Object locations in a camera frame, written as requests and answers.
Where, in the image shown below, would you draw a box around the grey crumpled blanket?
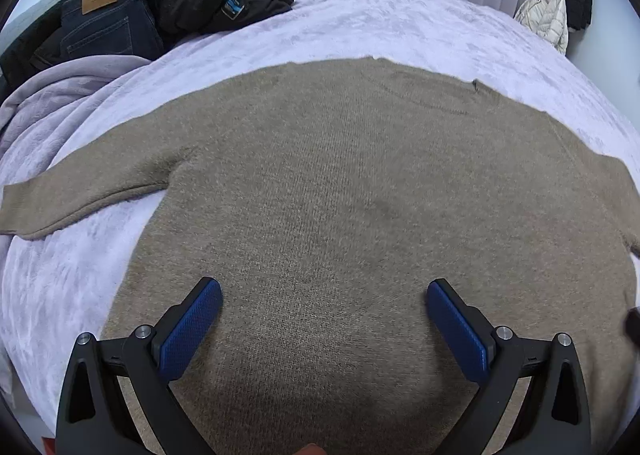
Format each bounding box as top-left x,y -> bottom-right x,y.
0,55 -> 151,156

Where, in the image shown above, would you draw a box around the dark blue jeans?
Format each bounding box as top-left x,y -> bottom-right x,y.
31,0 -> 166,71

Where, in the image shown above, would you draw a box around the olive brown knit sweater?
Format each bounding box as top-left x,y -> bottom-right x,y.
0,56 -> 640,455

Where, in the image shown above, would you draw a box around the white puffer jacket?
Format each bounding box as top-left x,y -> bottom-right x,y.
514,0 -> 570,55

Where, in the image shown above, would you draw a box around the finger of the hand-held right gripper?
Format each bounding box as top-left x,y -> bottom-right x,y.
625,307 -> 640,352

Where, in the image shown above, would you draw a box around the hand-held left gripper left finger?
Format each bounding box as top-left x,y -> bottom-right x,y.
55,277 -> 224,455

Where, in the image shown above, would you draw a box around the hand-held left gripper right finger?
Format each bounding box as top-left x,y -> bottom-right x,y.
425,278 -> 592,455

